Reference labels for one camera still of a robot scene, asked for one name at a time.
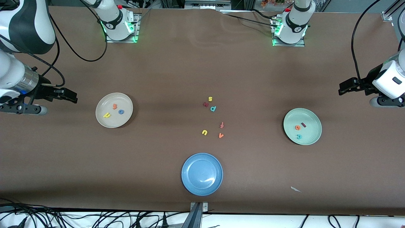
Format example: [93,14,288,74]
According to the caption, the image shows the light green plate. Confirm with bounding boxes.
[283,108,322,145]

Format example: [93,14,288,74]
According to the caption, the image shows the grey device box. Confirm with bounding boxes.
[184,0,231,10]

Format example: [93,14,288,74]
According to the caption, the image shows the aluminium frame profile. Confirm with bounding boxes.
[381,0,405,22]

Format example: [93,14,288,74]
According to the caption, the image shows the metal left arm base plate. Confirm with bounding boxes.
[272,37,306,47]

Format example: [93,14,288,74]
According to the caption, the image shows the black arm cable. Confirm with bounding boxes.
[0,0,108,87]
[351,0,382,81]

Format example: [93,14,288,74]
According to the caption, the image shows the beige brown plate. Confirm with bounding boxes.
[96,92,134,128]

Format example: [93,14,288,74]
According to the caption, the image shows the brown table cover sheet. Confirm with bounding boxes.
[0,6,405,216]

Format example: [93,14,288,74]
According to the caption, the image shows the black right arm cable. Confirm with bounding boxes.
[0,0,108,87]

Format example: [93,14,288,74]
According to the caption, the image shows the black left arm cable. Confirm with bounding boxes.
[351,0,382,81]

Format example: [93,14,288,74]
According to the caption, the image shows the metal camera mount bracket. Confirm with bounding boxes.
[182,202,209,228]

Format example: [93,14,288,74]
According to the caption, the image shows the blue plate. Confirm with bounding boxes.
[181,153,223,196]

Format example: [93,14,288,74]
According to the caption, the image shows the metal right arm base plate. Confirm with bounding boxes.
[105,13,140,43]

